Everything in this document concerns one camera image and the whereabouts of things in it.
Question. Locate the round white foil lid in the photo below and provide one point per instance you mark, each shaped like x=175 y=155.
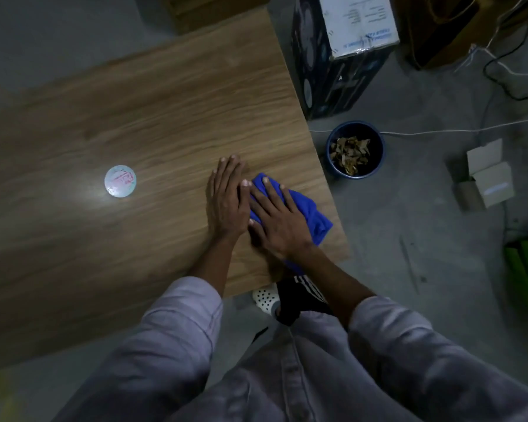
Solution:
x=120 y=181

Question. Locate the blue cloth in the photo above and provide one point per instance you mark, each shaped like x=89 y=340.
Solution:
x=312 y=215

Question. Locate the light denim shirt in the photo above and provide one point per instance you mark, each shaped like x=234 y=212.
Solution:
x=167 y=347

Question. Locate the wooden table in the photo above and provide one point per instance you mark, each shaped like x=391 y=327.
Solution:
x=92 y=259

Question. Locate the person's left forearm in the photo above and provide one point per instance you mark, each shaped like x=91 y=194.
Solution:
x=213 y=268

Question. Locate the green object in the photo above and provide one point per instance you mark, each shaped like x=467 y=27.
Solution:
x=523 y=276

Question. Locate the black box with white label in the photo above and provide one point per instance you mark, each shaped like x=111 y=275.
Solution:
x=356 y=21

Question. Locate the person's left hand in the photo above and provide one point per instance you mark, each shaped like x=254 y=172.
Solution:
x=226 y=202

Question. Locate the person's right hand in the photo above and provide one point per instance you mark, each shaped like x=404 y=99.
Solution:
x=284 y=228

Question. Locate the large brown cardboard box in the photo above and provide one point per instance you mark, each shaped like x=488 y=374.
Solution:
x=435 y=30

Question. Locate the person's right forearm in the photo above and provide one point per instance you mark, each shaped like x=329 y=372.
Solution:
x=334 y=285

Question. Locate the white perforated shoe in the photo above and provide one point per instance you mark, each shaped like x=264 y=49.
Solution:
x=266 y=298

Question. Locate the black trousers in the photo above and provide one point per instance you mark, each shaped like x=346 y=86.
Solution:
x=299 y=303

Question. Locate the blue round waste bin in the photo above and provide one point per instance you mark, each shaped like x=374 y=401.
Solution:
x=378 y=153

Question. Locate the small open white carton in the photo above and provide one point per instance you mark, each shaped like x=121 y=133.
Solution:
x=488 y=184

